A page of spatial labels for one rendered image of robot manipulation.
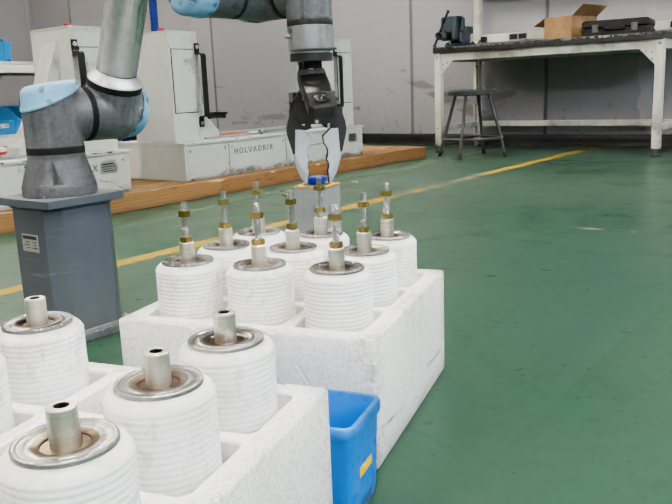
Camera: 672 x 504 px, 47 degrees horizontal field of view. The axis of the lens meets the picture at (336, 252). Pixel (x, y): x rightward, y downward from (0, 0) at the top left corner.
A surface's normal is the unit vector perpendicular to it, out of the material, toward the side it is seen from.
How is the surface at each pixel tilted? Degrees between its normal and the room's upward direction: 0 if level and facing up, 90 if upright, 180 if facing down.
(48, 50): 69
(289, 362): 90
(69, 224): 90
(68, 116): 90
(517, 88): 90
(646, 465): 0
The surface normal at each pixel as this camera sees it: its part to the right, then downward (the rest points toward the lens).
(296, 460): 0.93, 0.04
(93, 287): 0.80, 0.10
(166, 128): -0.60, 0.19
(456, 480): -0.04, -0.98
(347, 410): -0.37, 0.17
